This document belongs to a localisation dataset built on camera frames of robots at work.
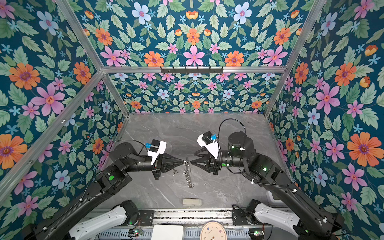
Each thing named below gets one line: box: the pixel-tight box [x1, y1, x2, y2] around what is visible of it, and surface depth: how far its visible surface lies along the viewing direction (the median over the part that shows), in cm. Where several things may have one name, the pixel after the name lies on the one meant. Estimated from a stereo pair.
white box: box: [151, 224, 185, 240], surface depth 67 cm
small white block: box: [182, 198, 202, 207], surface depth 78 cm
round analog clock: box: [200, 221, 228, 240], surface depth 69 cm
